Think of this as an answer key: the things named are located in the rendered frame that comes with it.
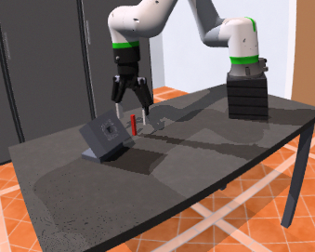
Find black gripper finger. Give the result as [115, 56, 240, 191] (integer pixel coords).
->
[127, 77, 153, 125]
[112, 75, 126, 120]

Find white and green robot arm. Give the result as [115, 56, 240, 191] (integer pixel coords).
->
[108, 0, 269, 79]

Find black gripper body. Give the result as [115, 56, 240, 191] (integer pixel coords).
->
[117, 63, 139, 89]

